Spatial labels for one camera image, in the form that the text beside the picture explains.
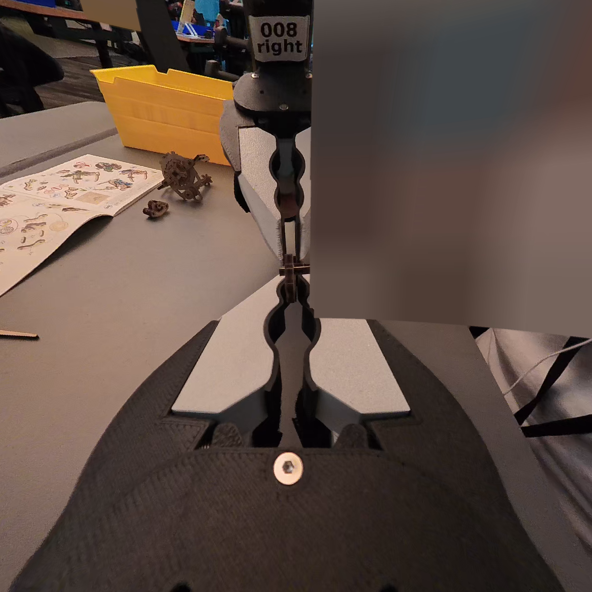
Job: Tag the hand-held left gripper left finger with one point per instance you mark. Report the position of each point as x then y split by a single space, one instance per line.
226 360

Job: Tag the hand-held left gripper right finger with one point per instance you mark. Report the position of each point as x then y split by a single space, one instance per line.
351 370

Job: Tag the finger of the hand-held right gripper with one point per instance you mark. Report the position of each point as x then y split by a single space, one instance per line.
305 138
256 175

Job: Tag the dark wooden model part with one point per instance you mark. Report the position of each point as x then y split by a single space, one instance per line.
290 289

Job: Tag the small tan wooden model part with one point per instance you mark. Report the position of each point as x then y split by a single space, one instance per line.
303 268

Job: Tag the round wooden gear model assembly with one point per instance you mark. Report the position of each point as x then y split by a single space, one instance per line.
182 178

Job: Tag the small dark wooden model piece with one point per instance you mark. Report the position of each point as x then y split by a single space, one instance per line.
156 209

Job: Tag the black dumbbell rack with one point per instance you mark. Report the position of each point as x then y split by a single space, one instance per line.
226 46

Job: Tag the yellow plastic bin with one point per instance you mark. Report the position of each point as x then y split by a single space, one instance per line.
162 115

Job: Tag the black table leg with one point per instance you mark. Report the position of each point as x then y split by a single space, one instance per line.
159 34

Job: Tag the beige board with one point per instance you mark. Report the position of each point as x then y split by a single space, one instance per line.
113 14

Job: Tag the illustrated instruction booklet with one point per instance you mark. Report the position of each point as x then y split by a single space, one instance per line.
60 203

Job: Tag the thin wooden stick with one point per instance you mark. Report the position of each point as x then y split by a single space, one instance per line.
18 334

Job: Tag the person's grey shirt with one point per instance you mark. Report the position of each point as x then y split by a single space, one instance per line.
559 485

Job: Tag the dark chair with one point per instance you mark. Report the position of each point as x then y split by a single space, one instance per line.
25 74

